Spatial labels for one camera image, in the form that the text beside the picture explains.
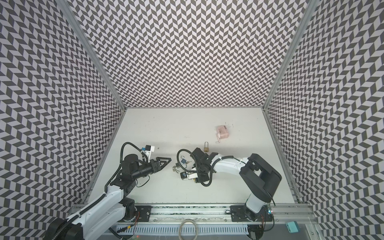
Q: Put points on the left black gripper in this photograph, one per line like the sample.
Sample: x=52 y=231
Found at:
x=156 y=166

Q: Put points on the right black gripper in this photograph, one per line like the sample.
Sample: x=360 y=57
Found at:
x=186 y=167

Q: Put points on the long shackle brass padlock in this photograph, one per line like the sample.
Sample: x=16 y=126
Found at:
x=206 y=147

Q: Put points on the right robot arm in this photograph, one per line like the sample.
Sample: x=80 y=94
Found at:
x=260 y=177

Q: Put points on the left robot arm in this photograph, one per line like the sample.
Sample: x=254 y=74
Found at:
x=113 y=205

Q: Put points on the black padlock with keys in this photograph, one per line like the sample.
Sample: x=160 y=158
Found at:
x=177 y=168

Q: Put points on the blue padlock centre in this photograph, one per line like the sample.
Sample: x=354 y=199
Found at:
x=184 y=162

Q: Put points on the right teal box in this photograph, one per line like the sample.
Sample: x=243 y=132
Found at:
x=293 y=227

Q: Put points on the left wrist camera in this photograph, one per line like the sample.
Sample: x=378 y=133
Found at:
x=148 y=150

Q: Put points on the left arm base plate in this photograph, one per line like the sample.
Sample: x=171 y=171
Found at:
x=137 y=214

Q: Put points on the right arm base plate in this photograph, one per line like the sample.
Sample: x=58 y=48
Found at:
x=239 y=213

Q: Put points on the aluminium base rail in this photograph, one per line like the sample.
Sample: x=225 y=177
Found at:
x=189 y=219

